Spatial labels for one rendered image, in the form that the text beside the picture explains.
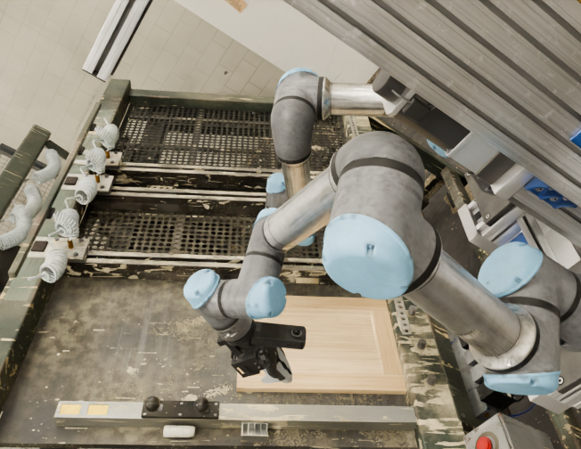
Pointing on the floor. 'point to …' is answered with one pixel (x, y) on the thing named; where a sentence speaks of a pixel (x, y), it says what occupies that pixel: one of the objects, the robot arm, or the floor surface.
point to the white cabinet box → (284, 37)
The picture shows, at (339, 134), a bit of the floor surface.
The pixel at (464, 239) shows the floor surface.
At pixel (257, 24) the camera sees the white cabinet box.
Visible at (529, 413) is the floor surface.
